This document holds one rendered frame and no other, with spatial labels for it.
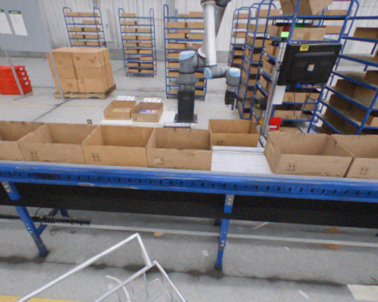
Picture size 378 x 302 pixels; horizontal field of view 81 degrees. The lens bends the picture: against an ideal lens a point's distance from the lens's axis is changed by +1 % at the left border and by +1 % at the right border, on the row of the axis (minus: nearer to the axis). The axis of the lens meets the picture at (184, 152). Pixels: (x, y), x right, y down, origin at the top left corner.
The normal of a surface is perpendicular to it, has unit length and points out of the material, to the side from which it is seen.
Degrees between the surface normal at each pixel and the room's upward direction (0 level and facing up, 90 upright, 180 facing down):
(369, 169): 90
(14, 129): 89
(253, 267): 0
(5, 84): 90
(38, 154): 90
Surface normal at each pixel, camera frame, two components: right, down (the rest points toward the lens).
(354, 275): 0.01, -0.86
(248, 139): -0.02, 0.52
